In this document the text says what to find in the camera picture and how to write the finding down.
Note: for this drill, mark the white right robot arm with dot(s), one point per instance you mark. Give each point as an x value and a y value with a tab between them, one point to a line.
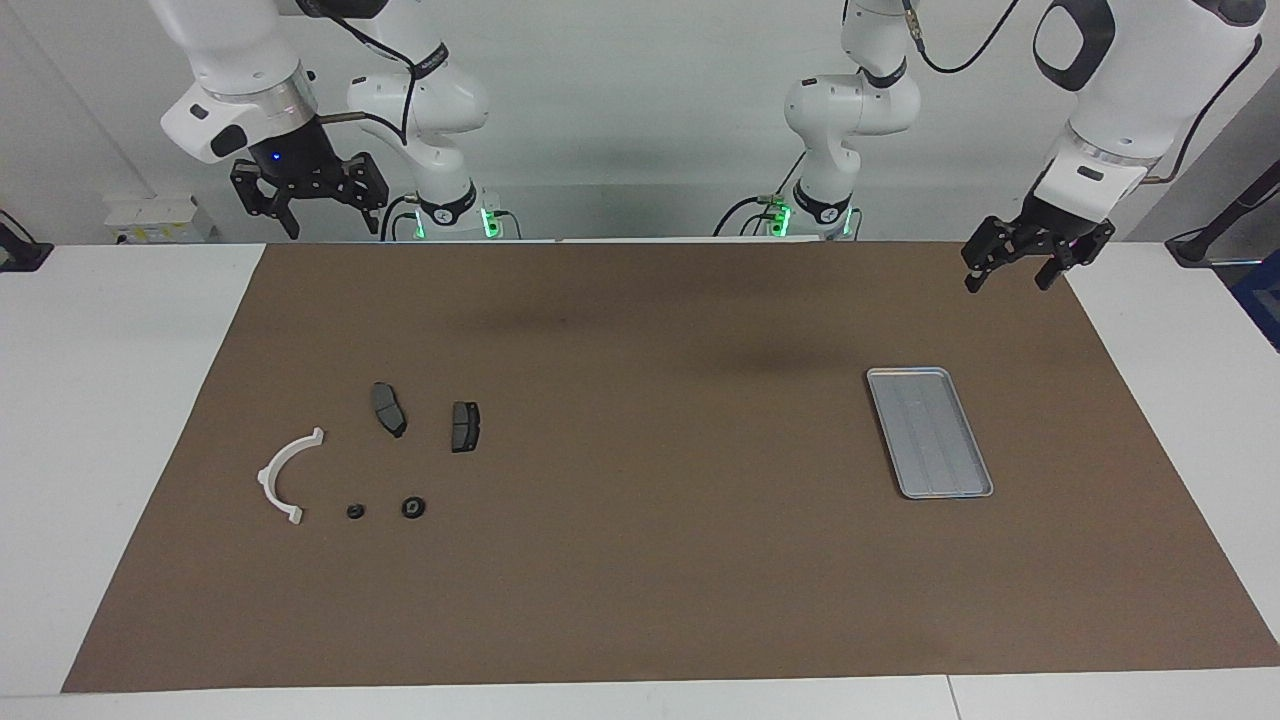
240	50

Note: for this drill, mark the silver metal tray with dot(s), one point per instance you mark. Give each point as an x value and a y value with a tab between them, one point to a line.
935	440

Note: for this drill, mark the black clamp stand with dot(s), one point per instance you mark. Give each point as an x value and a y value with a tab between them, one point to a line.
22	255
1200	245

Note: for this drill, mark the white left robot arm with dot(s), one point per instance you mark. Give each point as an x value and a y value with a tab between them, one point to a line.
1130	110

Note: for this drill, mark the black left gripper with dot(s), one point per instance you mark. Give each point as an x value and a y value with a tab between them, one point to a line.
1045	225

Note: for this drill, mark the dark rectangular brake pad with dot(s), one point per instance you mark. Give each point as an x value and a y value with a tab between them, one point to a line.
465	427

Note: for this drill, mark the dark curved brake pad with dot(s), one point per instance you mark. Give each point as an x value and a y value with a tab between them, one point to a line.
388	408

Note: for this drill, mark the brown table mat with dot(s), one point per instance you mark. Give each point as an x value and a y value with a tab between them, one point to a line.
640	600

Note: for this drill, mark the white power strip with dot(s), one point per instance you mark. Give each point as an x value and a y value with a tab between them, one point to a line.
160	218

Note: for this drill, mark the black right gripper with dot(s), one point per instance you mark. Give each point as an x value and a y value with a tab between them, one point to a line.
290	160

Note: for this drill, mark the blue box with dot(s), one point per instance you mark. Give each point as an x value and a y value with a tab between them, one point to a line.
1262	300

